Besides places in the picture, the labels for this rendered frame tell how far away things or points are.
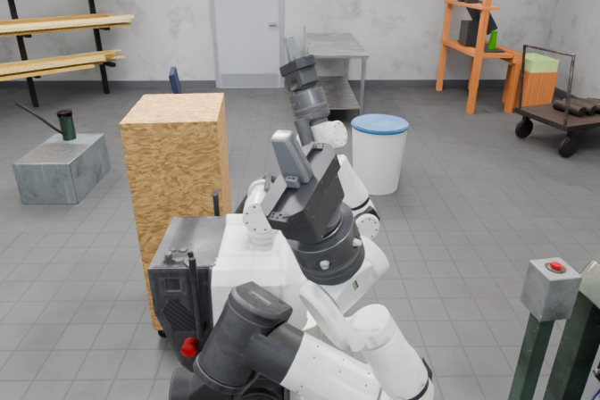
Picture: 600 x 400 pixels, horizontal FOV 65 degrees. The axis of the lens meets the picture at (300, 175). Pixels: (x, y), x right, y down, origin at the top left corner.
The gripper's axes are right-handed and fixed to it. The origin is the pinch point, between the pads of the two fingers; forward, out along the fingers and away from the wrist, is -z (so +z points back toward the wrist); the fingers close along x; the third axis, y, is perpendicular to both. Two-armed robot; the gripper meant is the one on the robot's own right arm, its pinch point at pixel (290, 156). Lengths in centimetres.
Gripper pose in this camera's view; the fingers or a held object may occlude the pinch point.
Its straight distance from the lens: 50.3
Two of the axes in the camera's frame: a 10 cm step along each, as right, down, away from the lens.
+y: 8.5, 0.9, -5.1
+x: 4.3, -6.8, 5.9
